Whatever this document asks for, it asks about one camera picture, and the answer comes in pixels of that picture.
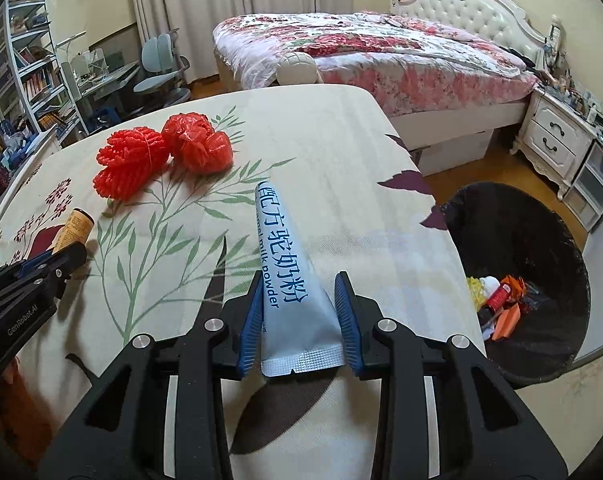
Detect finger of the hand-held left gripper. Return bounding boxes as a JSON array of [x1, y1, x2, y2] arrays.
[[11, 241, 88, 301]]

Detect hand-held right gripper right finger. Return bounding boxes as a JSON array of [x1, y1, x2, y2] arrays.
[[334, 271, 568, 480]]

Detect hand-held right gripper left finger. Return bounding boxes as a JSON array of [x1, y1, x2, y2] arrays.
[[36, 270, 267, 480]]

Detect yellow label brown bottle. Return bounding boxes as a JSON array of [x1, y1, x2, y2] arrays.
[[51, 208, 93, 256]]

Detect silver blue-print sachet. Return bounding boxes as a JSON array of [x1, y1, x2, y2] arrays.
[[255, 180, 343, 378]]

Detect yellow foam fruit net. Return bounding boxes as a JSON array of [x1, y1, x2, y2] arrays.
[[467, 276, 487, 311]]

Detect red label brown bottle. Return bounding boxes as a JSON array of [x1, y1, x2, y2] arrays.
[[479, 284, 517, 328]]

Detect orange packet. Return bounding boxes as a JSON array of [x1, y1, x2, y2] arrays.
[[494, 275, 527, 341]]

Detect black trash bin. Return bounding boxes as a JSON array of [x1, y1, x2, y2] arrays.
[[439, 182, 592, 388]]

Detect red foam fruit net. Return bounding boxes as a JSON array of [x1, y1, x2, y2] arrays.
[[92, 129, 171, 204]]

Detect blue plastic basket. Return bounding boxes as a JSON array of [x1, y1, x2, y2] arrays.
[[0, 120, 32, 146]]

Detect red plastic mesh bag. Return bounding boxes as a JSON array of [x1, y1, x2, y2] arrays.
[[161, 113, 233, 176]]

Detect grey study desk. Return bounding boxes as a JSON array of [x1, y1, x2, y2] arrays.
[[64, 62, 142, 131]]

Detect white bookshelf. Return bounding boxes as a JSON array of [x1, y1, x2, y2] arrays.
[[0, 0, 89, 146]]

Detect light blue desk chair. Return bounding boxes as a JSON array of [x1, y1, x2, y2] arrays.
[[134, 32, 192, 108]]

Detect white desk lamp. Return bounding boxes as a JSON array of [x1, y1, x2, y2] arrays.
[[56, 30, 89, 53]]

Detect beige round stool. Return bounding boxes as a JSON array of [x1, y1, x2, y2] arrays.
[[275, 51, 325, 86]]

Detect white nightstand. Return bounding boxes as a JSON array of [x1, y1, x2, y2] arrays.
[[510, 85, 599, 201]]

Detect pink floral quilt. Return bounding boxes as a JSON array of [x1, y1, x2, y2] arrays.
[[212, 10, 539, 121]]

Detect plastic drawer unit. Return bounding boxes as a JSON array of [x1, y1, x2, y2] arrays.
[[564, 142, 603, 231]]

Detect cream curtains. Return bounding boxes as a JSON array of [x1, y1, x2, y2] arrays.
[[128, 0, 355, 86]]

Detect white tufted bed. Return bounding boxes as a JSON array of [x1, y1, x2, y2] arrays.
[[216, 0, 565, 176]]

